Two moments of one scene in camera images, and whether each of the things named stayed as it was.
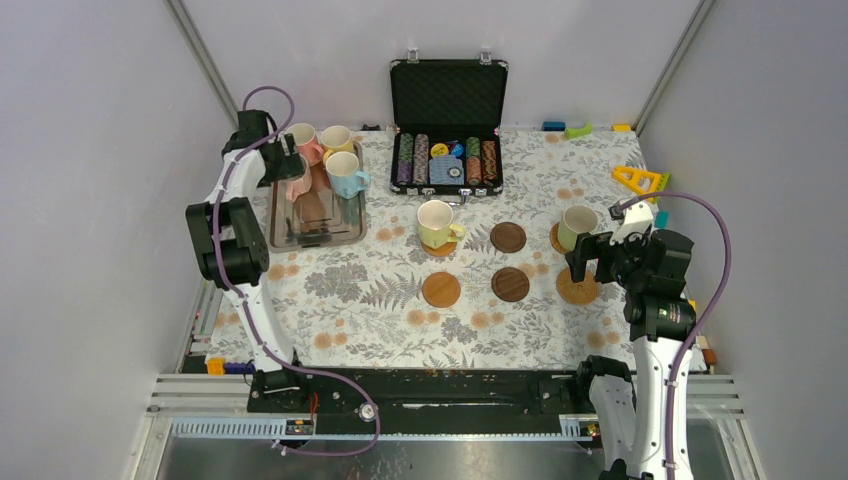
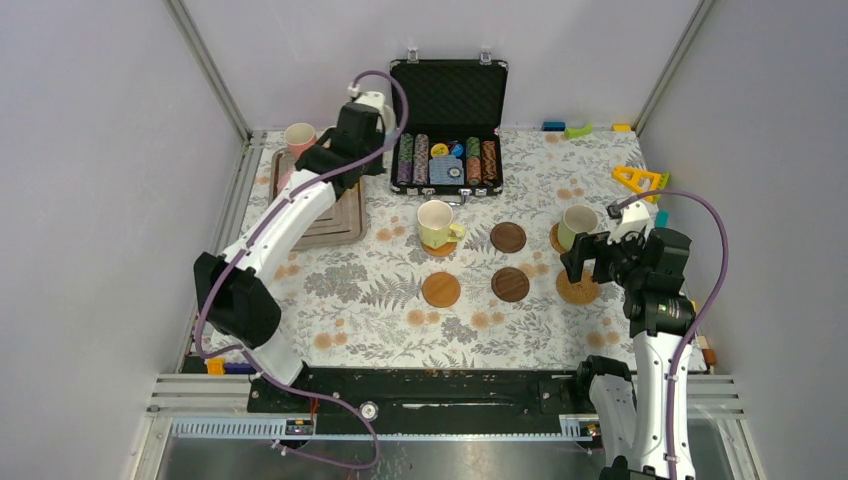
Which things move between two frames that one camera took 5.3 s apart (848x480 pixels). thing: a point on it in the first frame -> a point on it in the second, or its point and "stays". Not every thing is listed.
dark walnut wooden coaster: (508, 237) stays
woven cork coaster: (577, 293) stays
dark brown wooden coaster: (510, 284) stays
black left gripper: (289, 166) -> (377, 168)
